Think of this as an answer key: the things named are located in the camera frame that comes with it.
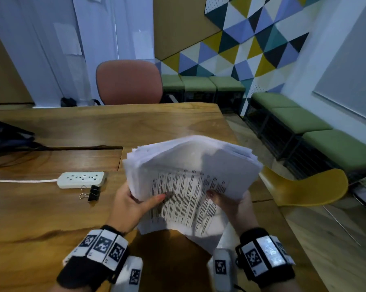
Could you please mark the person's right hand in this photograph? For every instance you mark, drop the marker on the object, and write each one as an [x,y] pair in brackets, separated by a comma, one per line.
[240,214]

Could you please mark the person's left hand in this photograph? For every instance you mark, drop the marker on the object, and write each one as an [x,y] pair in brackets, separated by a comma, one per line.
[125,209]

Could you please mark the person's left thumb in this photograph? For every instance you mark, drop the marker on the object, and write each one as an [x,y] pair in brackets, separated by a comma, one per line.
[151,201]

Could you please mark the person's right thumb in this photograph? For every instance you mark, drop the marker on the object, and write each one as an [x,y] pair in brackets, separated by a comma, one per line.
[218,197]

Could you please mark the stack of printed white papers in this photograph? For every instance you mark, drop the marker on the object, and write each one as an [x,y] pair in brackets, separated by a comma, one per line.
[195,167]

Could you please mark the black binder clip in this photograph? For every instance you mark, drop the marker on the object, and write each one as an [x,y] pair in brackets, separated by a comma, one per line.
[94,193]

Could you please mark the white power strip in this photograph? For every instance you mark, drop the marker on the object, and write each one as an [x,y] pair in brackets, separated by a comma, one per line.
[81,180]

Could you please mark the black right wristband with markers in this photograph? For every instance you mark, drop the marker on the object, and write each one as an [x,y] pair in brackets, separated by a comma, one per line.
[263,256]

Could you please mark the black wristband with markers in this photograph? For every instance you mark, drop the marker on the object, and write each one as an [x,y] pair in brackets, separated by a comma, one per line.
[263,256]
[91,258]

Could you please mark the black left wristband with markers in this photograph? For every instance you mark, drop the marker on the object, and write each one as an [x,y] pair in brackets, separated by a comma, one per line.
[91,258]

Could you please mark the yellow plastic chair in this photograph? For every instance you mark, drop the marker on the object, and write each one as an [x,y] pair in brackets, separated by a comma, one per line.
[307,187]

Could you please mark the green cushioned bench stool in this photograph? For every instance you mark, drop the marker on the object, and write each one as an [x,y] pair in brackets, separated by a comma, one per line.
[228,85]
[198,84]
[300,119]
[341,148]
[272,100]
[172,82]

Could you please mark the black chair base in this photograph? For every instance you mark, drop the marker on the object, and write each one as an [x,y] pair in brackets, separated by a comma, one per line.
[68,102]

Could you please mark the black monitor stand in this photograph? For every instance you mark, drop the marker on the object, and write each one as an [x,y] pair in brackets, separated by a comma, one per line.
[6,136]

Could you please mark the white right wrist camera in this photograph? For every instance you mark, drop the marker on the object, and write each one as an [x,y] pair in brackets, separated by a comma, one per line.
[221,269]

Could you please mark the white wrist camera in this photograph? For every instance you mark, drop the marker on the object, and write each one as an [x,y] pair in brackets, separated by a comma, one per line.
[221,269]
[129,275]

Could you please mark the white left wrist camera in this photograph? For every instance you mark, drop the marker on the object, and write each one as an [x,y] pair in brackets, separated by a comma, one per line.
[129,275]

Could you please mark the colourful triangle wall panel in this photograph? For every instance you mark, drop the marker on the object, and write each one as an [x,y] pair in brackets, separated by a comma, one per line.
[246,42]

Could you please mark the tan cork wall board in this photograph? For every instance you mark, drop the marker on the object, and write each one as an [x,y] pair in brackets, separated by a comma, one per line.
[179,24]

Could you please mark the white paper sheet on wall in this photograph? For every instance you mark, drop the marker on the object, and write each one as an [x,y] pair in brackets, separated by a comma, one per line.
[67,38]

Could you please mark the grey wall board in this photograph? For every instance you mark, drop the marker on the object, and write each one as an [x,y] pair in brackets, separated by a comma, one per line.
[350,57]

